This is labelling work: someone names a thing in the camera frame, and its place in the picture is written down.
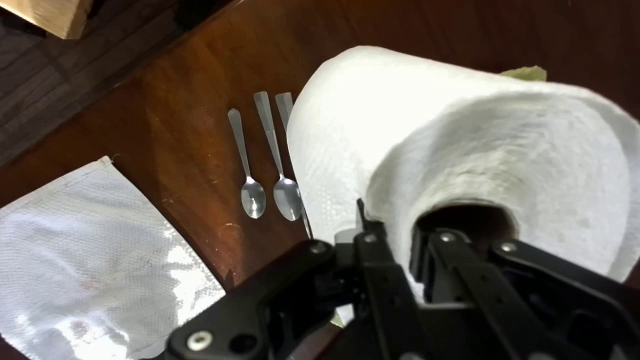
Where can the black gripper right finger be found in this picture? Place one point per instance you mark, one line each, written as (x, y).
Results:
(520, 287)

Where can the small silver metal spoon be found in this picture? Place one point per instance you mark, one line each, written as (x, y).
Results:
(252, 196)

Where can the light green dish cloth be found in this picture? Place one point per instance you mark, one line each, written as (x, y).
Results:
(526, 72)

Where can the white paper towel roll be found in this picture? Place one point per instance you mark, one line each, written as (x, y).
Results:
(466, 133)

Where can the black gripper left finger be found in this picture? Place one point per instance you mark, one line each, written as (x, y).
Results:
(312, 287)

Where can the light wooden box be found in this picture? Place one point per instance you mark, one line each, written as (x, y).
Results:
(46, 13)

